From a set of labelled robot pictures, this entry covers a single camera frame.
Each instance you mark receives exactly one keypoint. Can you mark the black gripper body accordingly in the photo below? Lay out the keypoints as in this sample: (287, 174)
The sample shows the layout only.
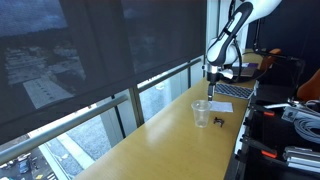
(212, 73)

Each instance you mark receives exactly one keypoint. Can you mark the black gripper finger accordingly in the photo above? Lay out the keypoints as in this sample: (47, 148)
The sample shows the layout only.
(209, 92)
(212, 89)

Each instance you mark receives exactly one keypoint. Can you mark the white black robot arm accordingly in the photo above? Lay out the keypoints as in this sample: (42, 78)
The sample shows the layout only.
(220, 52)

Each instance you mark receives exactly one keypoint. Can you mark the clear plastic cup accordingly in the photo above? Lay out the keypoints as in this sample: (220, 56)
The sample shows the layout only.
(201, 112)

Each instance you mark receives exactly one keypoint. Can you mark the checkerboard calibration board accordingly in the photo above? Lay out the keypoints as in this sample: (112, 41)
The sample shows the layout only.
(233, 91)

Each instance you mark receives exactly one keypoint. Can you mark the white paper sheet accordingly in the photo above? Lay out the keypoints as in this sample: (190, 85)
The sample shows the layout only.
(221, 106)

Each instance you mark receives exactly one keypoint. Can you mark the small black clip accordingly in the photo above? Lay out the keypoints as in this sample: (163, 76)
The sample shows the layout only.
(218, 121)

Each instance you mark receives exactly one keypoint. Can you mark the open laptop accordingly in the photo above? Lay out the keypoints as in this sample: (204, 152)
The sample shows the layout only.
(245, 70)

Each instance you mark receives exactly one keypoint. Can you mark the right orange black clamp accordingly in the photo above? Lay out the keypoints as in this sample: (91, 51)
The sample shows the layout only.
(263, 110)

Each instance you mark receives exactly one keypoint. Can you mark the orange black clamp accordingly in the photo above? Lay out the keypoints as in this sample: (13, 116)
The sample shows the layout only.
(263, 110)
(265, 150)

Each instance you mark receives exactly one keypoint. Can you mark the left orange black clamp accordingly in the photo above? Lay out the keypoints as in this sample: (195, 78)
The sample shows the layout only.
(265, 150)

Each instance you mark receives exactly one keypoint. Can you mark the metal window railing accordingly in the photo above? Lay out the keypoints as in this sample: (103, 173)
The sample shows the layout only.
(47, 135)

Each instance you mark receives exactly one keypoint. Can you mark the orange chair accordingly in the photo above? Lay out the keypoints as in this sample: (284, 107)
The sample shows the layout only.
(310, 90)

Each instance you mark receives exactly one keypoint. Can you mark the silver aluminium profile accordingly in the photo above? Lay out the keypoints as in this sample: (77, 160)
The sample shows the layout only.
(301, 158)

